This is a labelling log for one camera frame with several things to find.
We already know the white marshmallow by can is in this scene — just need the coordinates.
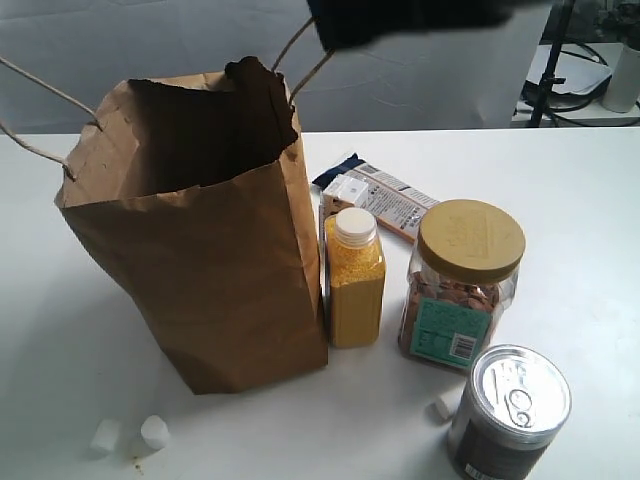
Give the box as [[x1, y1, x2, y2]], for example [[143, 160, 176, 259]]
[[433, 392, 458, 421]]

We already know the white marshmallow far left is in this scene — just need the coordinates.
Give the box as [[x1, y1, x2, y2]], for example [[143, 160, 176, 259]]
[[89, 419, 121, 456]]

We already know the small beige carton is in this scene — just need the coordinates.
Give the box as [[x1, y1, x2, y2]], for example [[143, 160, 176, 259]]
[[319, 174, 369, 239]]

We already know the almond jar yellow lid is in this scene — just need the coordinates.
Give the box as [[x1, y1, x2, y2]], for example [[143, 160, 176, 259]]
[[398, 199, 526, 374]]

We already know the metal pull-tab can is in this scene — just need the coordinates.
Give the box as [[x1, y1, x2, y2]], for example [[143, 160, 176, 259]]
[[447, 344, 572, 479]]

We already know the large brown paper bag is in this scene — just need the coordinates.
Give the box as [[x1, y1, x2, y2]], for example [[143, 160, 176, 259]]
[[55, 56, 328, 394]]

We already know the yellow grain bottle white cap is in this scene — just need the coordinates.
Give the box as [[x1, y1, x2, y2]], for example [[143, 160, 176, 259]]
[[324, 207, 386, 349]]

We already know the flat snack packet blue end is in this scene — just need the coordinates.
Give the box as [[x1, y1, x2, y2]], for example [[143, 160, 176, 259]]
[[312, 153, 439, 243]]

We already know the black tripod stand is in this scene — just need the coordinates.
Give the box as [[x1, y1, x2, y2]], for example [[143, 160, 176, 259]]
[[519, 0, 614, 129]]

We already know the white cylinder background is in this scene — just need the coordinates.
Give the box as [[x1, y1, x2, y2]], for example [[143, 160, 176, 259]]
[[601, 45, 639, 113]]

